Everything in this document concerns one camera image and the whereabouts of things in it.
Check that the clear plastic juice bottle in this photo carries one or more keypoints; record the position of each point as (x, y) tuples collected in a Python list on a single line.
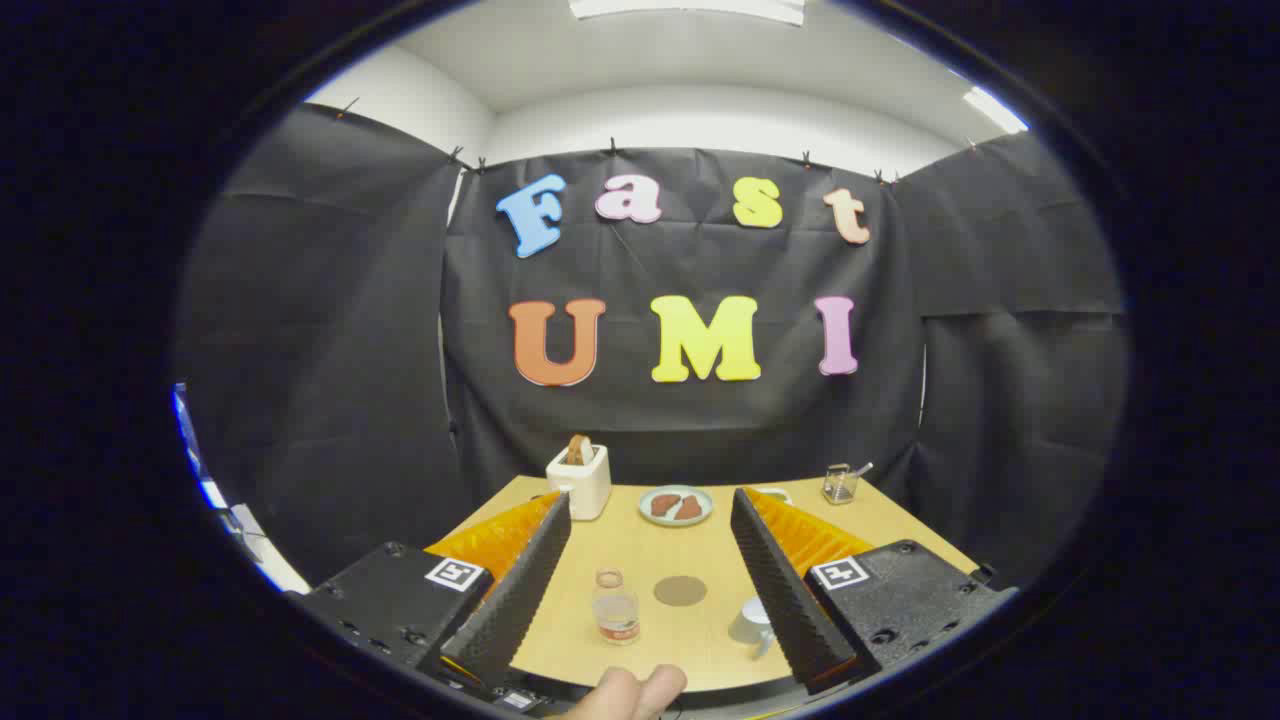
[(615, 612)]

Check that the wooden table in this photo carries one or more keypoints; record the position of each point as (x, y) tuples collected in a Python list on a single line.
[(640, 550)]

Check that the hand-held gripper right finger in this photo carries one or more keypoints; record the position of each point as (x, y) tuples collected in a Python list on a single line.
[(780, 590)]

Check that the small ceiling light panel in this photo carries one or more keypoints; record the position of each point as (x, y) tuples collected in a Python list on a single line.
[(995, 110)]

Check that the white cup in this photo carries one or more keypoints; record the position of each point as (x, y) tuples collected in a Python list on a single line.
[(748, 622)]

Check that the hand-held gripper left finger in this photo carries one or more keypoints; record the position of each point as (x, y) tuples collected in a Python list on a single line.
[(520, 590)]

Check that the long ceiling light panel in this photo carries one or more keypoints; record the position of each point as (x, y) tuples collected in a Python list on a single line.
[(690, 8)]

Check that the white toaster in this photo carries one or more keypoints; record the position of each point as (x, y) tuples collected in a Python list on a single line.
[(580, 490)]

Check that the round brown coaster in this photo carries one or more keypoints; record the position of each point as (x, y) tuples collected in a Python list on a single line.
[(680, 591)]

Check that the bread slice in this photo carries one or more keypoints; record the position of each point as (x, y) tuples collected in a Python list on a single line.
[(579, 450)]

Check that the pale green plate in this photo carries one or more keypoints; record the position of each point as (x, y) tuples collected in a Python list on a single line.
[(676, 522)]

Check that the brown meat piece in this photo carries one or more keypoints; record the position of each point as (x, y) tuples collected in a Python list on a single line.
[(664, 504), (690, 509)]

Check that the white divided bean tray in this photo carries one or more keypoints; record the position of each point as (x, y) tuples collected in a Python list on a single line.
[(773, 494)]

